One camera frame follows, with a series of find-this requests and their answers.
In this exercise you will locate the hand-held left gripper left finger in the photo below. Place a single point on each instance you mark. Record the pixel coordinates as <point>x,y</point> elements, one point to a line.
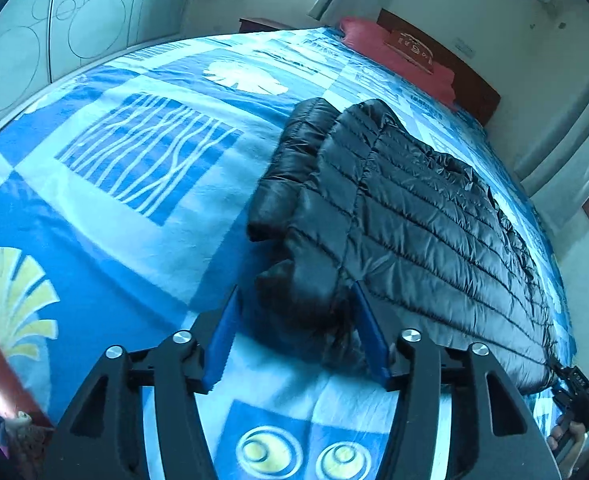
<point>219,350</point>

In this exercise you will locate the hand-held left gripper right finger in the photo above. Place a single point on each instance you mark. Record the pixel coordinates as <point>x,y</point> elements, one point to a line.
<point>374,345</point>

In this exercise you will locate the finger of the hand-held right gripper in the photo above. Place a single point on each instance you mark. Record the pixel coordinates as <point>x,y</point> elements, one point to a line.
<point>574,385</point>

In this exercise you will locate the black quilted puffer jacket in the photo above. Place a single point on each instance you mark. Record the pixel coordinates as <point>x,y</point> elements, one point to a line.
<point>424,220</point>

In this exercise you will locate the person's right hand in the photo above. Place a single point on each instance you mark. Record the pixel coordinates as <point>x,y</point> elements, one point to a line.
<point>578,442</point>

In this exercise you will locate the blue patterned bed blanket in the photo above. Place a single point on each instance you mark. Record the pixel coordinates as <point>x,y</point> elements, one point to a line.
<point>124,260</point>

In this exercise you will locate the beige fuzzy object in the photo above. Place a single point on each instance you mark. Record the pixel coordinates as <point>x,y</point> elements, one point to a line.
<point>27,435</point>

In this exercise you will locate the long pale curtain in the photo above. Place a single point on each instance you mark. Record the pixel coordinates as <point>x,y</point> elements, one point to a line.
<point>564,150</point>

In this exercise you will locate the dark wooden headboard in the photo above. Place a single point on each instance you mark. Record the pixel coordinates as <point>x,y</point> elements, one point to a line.
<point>474,95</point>

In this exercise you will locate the small brown printed cushion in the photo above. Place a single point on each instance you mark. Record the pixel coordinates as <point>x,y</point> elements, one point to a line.
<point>409,47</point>

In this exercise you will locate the red pillow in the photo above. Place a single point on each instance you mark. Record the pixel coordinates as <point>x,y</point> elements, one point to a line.
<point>369,40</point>

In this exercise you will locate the dark wooden nightstand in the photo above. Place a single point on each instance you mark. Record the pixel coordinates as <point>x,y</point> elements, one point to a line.
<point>264,24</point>

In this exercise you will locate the white wardrobe with circle pattern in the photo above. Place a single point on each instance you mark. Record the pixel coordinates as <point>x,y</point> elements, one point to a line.
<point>99,20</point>

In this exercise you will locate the wall switch plate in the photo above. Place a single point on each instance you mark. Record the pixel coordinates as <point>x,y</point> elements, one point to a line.
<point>465,47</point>

